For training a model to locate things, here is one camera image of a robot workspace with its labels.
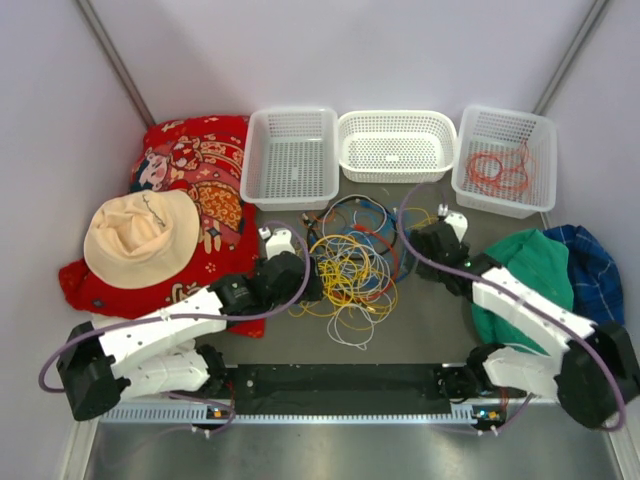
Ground red patterned cloth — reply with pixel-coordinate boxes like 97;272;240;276
58;116;259;319

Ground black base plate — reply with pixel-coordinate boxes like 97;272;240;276
228;364;451;414

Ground middle white perforated basket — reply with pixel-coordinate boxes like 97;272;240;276
338;110;457;184

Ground green jersey shirt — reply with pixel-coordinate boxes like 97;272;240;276
471;229;574;355

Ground blue plaid cloth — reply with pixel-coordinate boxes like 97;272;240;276
543;225;625;325

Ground white cloth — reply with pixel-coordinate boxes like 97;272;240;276
92;314;123;329

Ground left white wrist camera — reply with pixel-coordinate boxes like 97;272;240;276
258;227;295;260

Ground left white mesh basket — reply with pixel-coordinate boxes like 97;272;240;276
240;107;340;212

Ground thin red cable in basket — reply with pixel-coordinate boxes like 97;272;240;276
464;139;537;199

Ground grey slotted cable duct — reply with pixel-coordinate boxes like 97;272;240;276
100;401;503;425

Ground light blue thin cable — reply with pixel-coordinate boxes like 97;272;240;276
344;204;401;251

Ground beige bucket hat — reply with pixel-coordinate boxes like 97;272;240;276
83;190;200;290

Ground orange red ethernet cable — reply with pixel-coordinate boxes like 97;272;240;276
349;222;401;291

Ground white mesh basket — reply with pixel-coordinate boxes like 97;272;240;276
451;105;558;219
240;107;340;212

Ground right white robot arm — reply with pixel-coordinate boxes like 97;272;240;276
400;221;639;431

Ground black round cable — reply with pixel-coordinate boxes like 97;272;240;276
299;194;401;261

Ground right white mesh basket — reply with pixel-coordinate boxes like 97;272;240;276
451;105;558;219

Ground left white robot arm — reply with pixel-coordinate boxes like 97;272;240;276
55;251;322;421

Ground white thin cable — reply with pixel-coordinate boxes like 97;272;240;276
319;199;401;351

